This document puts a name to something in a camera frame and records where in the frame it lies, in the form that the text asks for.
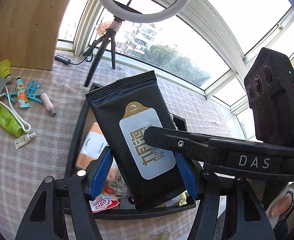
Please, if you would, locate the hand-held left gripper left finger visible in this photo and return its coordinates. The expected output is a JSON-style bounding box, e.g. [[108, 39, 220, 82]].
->
[[15, 147, 114, 240]]

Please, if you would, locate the white ring light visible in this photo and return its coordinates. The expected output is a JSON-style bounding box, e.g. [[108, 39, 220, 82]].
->
[[95, 0, 194, 22]]

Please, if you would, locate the person's right hand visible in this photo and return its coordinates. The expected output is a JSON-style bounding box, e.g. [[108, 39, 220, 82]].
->
[[267, 187, 294, 218]]

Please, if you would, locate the orange and white pack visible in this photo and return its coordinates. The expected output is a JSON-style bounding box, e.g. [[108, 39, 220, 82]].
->
[[74, 122, 110, 168]]

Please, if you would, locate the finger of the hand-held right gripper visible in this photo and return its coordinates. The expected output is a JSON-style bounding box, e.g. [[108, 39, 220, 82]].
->
[[143, 127, 294, 180]]

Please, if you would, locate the white cable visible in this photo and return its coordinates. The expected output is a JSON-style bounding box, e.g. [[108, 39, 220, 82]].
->
[[0, 84, 31, 134]]

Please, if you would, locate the small white tube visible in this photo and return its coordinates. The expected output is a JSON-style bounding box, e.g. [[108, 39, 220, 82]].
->
[[14, 132, 37, 150]]

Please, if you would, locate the black power strip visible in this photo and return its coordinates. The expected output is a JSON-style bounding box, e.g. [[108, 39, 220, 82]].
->
[[54, 54, 72, 66]]

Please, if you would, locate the black container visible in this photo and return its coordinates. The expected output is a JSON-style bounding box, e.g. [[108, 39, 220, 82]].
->
[[64, 82, 221, 221]]

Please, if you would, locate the coffee creamer packet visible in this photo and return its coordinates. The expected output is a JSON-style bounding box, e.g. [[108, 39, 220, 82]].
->
[[88, 189, 120, 214]]

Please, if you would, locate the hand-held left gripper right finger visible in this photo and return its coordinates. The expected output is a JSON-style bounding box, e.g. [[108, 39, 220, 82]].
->
[[175, 152, 272, 240]]

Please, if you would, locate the pink bottle grey cap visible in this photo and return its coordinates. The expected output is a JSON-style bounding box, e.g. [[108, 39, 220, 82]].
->
[[40, 92, 57, 117]]

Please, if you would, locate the black wet wipes pack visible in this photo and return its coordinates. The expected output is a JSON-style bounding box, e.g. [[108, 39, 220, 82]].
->
[[84, 70, 195, 212]]

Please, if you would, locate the orange fruit print tube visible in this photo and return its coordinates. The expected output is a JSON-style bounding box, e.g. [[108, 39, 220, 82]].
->
[[15, 77, 31, 108]]

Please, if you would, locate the pink plaid tablecloth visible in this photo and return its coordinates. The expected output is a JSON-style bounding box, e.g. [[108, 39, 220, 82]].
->
[[0, 60, 237, 240]]

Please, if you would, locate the white window frame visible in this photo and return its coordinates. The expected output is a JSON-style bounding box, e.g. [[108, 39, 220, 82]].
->
[[57, 0, 294, 140]]

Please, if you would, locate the black tripod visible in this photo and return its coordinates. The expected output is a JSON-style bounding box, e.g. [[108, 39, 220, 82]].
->
[[83, 15, 124, 88]]

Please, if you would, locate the green tube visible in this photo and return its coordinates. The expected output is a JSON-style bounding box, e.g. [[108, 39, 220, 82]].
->
[[0, 103, 24, 138]]

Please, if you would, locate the teal clothespin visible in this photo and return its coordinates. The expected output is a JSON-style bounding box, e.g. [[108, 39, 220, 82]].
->
[[3, 92, 19, 101], [27, 93, 43, 105]]

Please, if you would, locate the wooden board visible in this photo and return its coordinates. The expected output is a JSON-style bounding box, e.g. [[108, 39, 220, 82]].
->
[[0, 0, 82, 71]]

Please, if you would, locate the yellow shuttlecock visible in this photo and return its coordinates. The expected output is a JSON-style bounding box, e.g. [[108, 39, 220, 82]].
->
[[0, 59, 12, 85]]

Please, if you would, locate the blue clothespin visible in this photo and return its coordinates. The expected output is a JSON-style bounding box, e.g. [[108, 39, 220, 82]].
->
[[30, 82, 42, 95], [27, 80, 38, 93]]

